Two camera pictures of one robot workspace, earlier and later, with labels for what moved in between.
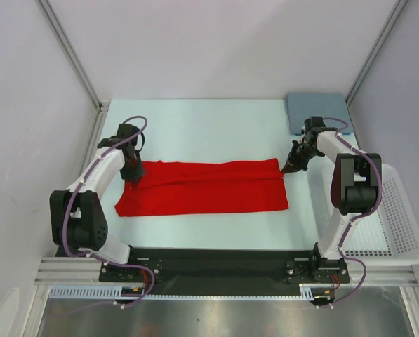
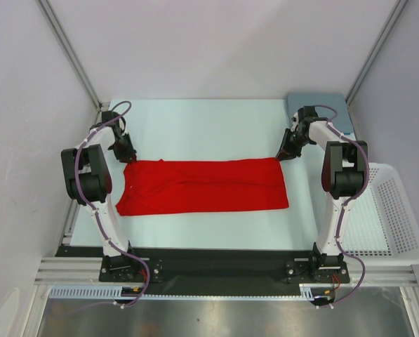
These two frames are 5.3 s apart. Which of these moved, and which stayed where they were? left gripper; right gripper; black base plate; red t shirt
Moved: left gripper; right gripper
Stayed: red t shirt; black base plate
